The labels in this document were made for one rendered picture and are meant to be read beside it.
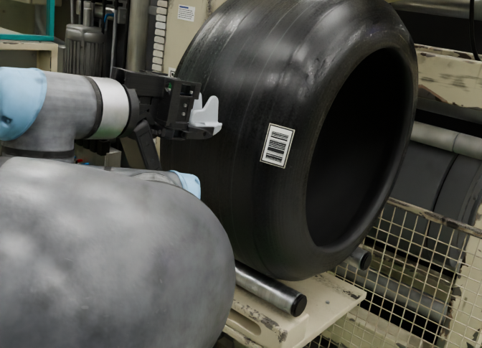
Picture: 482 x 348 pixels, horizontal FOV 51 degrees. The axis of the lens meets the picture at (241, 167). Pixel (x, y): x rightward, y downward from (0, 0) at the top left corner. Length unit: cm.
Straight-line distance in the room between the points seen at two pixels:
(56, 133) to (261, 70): 35
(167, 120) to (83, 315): 52
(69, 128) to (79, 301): 43
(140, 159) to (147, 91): 9
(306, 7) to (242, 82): 17
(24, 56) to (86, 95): 72
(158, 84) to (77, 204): 50
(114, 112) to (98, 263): 45
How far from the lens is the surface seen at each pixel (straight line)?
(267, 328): 100
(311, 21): 84
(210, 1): 111
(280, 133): 77
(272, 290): 100
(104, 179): 20
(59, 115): 58
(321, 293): 124
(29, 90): 56
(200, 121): 74
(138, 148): 68
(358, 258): 120
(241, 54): 84
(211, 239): 23
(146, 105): 68
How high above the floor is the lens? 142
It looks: 18 degrees down
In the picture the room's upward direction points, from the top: 8 degrees clockwise
